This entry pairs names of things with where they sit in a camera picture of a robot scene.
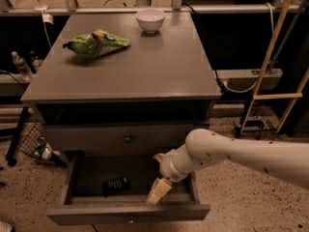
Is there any open grey wooden drawer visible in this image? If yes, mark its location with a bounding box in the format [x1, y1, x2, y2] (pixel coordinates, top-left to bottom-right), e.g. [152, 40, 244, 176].
[47, 152, 210, 226]

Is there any grey wooden drawer cabinet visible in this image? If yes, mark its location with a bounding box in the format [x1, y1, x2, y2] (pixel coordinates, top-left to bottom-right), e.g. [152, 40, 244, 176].
[22, 13, 220, 157]

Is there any yellow wooden ladder frame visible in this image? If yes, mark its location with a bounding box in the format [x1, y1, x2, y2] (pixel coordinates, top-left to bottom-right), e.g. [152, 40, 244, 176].
[239, 0, 308, 135]

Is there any closed grey upper drawer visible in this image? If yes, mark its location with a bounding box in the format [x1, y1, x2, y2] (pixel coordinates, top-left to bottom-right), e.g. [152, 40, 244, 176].
[42, 120, 210, 154]

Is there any green chip bag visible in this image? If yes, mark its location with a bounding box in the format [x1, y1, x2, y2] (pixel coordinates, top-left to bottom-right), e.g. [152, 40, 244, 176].
[63, 29, 130, 60]

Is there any dark blue rxbar wrapper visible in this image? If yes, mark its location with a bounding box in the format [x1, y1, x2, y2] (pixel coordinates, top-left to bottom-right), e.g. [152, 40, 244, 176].
[101, 176, 130, 197]

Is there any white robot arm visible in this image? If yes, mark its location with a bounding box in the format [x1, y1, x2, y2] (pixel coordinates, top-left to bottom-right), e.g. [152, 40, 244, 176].
[147, 129, 309, 205]

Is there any black stand leg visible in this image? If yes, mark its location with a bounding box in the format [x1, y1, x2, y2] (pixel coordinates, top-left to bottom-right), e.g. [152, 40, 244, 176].
[6, 107, 29, 166]

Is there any wire mesh basket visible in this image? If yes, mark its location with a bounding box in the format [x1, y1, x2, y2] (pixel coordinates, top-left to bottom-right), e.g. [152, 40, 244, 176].
[17, 123, 65, 166]

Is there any metal railing bar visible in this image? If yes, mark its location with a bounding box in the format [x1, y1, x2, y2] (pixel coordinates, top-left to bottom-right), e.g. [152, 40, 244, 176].
[0, 0, 302, 16]

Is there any clear plastic water bottle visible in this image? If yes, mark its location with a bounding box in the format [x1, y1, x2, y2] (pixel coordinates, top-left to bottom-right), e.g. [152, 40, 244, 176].
[12, 51, 33, 81]

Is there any white ceramic bowl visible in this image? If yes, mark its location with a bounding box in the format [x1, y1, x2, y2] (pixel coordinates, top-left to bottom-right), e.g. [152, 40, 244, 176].
[135, 9, 165, 33]

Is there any black power cable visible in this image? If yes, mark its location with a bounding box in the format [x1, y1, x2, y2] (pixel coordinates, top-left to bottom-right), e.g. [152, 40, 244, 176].
[182, 3, 226, 94]

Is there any white cable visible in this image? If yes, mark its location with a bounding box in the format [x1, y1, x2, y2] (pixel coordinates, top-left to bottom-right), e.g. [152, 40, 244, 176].
[221, 2, 276, 95]

